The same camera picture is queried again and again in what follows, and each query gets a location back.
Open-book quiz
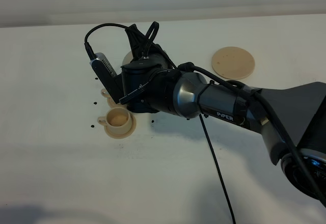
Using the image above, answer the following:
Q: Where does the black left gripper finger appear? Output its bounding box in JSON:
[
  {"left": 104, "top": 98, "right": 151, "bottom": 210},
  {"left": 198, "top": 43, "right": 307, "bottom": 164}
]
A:
[{"left": 127, "top": 105, "right": 159, "bottom": 114}]

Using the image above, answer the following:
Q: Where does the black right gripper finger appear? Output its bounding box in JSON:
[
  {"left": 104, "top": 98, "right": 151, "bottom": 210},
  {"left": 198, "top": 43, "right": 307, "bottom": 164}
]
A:
[{"left": 125, "top": 24, "right": 153, "bottom": 61}]

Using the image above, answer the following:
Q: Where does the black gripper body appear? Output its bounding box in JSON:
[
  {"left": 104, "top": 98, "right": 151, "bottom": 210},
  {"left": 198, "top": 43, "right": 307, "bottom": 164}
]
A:
[{"left": 119, "top": 44, "right": 181, "bottom": 115}]

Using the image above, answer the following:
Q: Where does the beige ceramic teapot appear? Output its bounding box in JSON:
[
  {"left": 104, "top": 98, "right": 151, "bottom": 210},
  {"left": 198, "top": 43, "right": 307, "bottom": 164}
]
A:
[{"left": 122, "top": 51, "right": 133, "bottom": 66}]

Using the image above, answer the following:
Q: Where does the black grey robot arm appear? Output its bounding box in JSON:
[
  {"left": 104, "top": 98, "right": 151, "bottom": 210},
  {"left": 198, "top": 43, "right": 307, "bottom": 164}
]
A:
[{"left": 120, "top": 22, "right": 325, "bottom": 203}]

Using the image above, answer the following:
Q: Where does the round beige teapot saucer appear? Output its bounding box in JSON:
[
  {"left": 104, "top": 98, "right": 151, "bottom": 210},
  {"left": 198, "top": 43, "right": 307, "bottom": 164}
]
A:
[{"left": 211, "top": 46, "right": 255, "bottom": 80}]

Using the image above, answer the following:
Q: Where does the near beige teacup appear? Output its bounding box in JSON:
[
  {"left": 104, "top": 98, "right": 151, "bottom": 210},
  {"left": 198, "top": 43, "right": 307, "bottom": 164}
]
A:
[{"left": 97, "top": 107, "right": 132, "bottom": 136}]

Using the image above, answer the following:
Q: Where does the beige teacup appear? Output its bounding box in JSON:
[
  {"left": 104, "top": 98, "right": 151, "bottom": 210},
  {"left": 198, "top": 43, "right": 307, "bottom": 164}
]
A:
[
  {"left": 101, "top": 89, "right": 110, "bottom": 98},
  {"left": 97, "top": 107, "right": 132, "bottom": 136}
]

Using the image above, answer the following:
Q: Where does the far beige cup saucer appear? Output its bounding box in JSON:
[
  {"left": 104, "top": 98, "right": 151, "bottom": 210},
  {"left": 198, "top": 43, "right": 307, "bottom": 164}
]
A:
[{"left": 107, "top": 97, "right": 126, "bottom": 108}]

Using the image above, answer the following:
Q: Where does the beige cup saucer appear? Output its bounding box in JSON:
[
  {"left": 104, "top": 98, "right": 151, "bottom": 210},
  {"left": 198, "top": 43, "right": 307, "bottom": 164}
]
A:
[
  {"left": 107, "top": 97, "right": 126, "bottom": 108},
  {"left": 104, "top": 114, "right": 137, "bottom": 139}
]

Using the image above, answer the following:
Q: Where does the near beige cup saucer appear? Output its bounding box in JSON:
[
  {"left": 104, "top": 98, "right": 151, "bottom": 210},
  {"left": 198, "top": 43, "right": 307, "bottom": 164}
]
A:
[{"left": 104, "top": 114, "right": 137, "bottom": 139}]

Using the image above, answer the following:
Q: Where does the far beige teacup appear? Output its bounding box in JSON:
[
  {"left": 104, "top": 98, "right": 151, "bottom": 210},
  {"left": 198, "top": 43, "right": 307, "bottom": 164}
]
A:
[{"left": 101, "top": 89, "right": 110, "bottom": 98}]

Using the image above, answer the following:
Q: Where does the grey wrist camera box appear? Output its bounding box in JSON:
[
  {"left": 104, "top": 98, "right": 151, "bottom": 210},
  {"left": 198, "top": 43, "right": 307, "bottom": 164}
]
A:
[{"left": 90, "top": 52, "right": 124, "bottom": 103}]

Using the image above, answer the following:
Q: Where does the black cable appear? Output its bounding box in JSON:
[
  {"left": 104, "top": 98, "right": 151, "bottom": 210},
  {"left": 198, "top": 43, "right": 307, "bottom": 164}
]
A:
[{"left": 84, "top": 21, "right": 326, "bottom": 224}]

